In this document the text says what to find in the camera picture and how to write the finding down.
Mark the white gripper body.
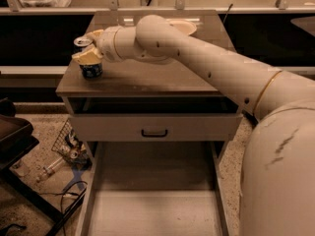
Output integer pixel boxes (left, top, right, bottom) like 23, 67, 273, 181
96, 27, 122, 62

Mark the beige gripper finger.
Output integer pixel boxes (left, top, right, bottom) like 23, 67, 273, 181
86, 29, 103, 42
72, 44, 103, 65

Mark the pepsi soda can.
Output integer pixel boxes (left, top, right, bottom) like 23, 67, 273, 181
74, 36, 102, 79

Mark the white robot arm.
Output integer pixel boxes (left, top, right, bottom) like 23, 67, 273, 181
72, 15, 315, 236

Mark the grey cabinet with counter top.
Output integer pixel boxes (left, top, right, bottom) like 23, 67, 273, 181
55, 9, 256, 162

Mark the top drawer front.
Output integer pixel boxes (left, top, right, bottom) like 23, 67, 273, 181
69, 114, 242, 142

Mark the open middle drawer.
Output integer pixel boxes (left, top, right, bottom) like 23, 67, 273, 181
75, 142, 234, 236

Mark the white paper bowl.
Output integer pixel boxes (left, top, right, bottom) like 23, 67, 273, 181
169, 20, 197, 35

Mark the black chair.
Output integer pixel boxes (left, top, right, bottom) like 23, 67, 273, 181
0, 96, 87, 236

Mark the blue tape cross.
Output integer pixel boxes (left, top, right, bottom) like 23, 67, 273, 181
62, 165, 88, 193

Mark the clear plastic bottle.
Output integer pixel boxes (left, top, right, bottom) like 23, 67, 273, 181
36, 157, 66, 183

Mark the wire basket with items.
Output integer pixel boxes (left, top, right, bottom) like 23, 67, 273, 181
52, 120, 91, 165

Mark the black drawer handle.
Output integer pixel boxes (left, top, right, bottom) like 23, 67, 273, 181
141, 129, 168, 138

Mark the black floor cable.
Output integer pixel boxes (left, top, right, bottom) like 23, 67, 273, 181
37, 180, 89, 236

